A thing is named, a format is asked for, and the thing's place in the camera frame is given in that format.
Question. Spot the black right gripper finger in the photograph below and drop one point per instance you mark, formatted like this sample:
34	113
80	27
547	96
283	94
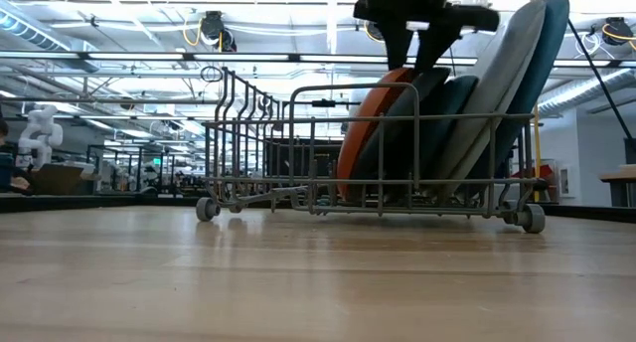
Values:
397	44
432	46

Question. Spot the grey plate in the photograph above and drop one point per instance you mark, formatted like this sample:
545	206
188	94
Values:
497	83

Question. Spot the teal plate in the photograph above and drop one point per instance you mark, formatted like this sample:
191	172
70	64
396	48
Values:
442	128

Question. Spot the orange plate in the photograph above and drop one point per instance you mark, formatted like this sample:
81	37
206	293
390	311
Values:
365	123

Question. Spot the black plate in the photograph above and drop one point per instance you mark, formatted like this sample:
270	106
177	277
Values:
397	138

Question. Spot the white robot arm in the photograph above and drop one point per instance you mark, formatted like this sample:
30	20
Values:
42	125

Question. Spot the long ceiling light fixture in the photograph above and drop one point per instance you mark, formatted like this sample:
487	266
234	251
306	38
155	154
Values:
149	56

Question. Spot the dark blue plate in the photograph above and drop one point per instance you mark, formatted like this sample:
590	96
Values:
544	58

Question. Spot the black panel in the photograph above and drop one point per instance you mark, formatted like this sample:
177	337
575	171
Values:
300	158

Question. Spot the red equipment case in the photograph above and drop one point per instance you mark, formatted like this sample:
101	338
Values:
544	171

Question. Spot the black diagonal strut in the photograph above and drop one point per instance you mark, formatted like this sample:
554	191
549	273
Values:
603	88

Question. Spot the light wooden table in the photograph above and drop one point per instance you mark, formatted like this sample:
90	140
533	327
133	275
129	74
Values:
618	175

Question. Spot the brown wooden desk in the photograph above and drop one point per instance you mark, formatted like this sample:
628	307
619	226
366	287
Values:
59	180

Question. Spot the person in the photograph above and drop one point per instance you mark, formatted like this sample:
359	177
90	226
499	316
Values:
6	168

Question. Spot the grey ribbed air duct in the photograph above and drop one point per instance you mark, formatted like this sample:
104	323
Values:
596	88
49	40

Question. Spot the white wall box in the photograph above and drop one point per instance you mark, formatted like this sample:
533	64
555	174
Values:
564	179

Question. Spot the black aluminium table frame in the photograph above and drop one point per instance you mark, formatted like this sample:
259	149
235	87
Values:
99	202

